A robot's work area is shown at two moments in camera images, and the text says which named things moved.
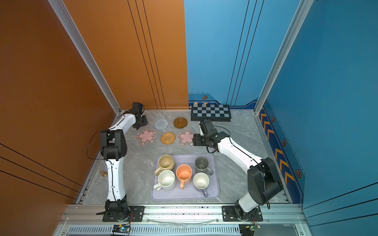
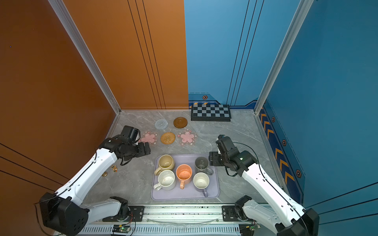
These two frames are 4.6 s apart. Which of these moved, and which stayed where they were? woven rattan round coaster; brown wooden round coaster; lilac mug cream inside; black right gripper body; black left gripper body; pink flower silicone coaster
Moved: black left gripper body; black right gripper body
Stayed: lilac mug cream inside; pink flower silicone coaster; brown wooden round coaster; woven rattan round coaster
